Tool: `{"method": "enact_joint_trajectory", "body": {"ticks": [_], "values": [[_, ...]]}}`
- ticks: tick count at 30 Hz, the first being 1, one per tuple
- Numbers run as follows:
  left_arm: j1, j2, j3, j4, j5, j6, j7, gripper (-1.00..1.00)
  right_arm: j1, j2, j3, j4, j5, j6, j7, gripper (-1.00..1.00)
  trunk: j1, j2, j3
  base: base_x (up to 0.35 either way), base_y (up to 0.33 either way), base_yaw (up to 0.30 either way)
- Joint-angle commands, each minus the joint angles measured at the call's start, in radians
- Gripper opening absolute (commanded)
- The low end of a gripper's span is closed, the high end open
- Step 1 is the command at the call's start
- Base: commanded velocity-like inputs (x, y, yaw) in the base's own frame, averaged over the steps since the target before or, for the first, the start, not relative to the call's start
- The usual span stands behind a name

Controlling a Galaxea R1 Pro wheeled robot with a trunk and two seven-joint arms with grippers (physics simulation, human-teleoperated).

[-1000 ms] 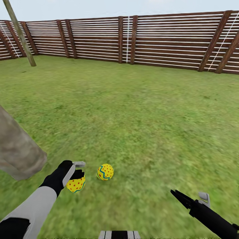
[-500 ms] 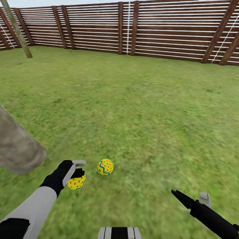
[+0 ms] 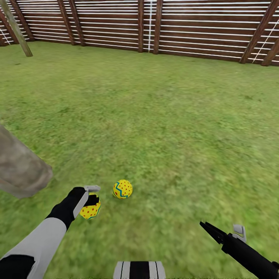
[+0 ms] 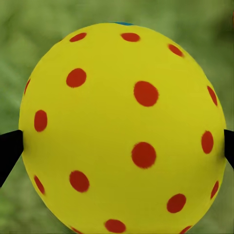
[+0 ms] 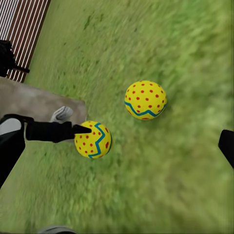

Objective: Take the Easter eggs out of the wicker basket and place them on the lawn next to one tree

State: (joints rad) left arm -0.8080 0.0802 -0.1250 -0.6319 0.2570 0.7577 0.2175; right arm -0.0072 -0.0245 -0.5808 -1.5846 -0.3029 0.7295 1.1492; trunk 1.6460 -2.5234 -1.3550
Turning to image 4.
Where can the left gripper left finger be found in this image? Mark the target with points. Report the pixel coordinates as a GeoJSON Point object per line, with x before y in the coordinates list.
{"type": "Point", "coordinates": [11, 147]}

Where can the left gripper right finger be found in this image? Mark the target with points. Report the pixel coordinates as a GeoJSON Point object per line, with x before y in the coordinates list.
{"type": "Point", "coordinates": [229, 146]}

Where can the easter egg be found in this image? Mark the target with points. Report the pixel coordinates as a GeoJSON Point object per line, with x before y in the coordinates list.
{"type": "Point", "coordinates": [122, 132]}

